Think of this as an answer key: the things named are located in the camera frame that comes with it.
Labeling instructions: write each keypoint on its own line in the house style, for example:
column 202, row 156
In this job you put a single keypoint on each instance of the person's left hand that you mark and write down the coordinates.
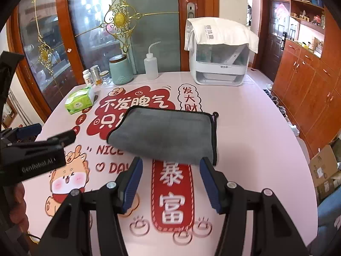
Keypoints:
column 19, row 205

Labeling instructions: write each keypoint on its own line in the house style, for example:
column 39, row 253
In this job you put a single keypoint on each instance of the white countertop appliance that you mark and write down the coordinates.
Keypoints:
column 218, row 72

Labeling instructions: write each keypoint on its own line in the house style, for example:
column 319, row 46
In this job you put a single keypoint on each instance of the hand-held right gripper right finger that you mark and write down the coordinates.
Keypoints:
column 210, row 186

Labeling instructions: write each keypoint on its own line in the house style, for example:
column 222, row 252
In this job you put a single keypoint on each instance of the row of shoes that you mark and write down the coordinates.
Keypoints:
column 277, row 101

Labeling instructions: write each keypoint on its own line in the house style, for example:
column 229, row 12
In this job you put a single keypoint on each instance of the pink printed table cover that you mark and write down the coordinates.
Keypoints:
column 253, row 144

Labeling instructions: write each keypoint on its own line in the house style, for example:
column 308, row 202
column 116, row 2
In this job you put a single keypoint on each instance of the person's leg in jeans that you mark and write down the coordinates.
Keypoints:
column 329, row 218

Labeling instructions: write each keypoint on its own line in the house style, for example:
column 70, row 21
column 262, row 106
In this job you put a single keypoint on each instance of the pale green ceramic jar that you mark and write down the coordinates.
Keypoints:
column 121, row 70

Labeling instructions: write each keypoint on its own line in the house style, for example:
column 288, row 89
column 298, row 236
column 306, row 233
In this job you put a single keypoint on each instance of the small glass jar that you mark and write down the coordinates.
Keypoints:
column 106, row 78

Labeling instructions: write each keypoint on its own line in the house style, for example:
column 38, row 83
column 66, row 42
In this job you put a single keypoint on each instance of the dark brown entrance door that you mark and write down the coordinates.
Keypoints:
column 274, row 53

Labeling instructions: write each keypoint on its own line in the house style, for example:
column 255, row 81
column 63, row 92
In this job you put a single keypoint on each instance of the cardboard box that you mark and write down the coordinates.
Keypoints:
column 326, row 188
column 323, row 162

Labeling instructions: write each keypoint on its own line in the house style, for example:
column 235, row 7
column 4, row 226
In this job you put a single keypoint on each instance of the grey towel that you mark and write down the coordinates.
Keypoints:
column 165, row 133

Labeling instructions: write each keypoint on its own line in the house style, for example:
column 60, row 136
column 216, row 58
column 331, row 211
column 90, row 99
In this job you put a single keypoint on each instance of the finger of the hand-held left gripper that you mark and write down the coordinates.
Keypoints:
column 26, row 131
column 64, row 138

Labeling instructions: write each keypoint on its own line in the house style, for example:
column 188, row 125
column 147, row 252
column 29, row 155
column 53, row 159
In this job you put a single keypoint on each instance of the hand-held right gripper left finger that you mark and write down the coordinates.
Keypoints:
column 132, row 186

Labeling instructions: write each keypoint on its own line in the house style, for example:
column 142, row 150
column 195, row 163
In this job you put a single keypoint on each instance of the red door ornament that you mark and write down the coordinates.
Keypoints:
column 281, row 13

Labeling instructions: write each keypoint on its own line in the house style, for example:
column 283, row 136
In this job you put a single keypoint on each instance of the white squeeze bottle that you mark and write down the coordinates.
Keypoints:
column 151, row 66

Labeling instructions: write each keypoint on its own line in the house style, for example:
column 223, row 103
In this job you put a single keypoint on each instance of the white pill bottle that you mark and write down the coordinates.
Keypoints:
column 87, row 79

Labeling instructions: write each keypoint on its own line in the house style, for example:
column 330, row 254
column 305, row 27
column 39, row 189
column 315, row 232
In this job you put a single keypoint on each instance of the green tissue pack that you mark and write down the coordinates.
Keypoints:
column 78, row 100

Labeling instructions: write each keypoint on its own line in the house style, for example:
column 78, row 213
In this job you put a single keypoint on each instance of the small amber jar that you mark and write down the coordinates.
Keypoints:
column 98, row 82

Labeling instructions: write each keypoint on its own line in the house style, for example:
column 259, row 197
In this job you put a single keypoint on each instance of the wooden cabinet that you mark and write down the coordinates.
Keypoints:
column 306, row 85

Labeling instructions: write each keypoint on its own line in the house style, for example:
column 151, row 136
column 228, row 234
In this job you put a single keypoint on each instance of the metal canister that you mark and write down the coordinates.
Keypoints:
column 94, row 71

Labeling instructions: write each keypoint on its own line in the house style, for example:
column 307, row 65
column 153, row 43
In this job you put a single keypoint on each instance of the white cloth cover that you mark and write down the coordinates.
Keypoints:
column 213, row 32

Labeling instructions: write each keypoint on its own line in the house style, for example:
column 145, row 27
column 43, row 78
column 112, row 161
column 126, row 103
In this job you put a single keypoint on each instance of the wooden framed glass door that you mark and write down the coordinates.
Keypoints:
column 40, row 45
column 149, row 32

